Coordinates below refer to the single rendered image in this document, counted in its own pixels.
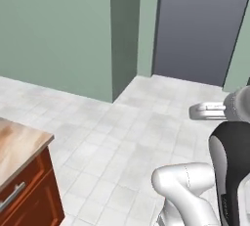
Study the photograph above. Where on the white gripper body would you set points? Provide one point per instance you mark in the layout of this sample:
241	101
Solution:
208	112

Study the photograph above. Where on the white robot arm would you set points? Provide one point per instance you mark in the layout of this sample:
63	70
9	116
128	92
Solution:
185	184

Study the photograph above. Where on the dark grey door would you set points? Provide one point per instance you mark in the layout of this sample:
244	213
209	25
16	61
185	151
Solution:
198	24

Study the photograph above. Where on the red-brown wooden cabinet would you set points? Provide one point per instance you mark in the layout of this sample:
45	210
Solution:
49	203

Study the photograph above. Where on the red-brown drawer front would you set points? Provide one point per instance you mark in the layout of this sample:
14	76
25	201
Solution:
32	174

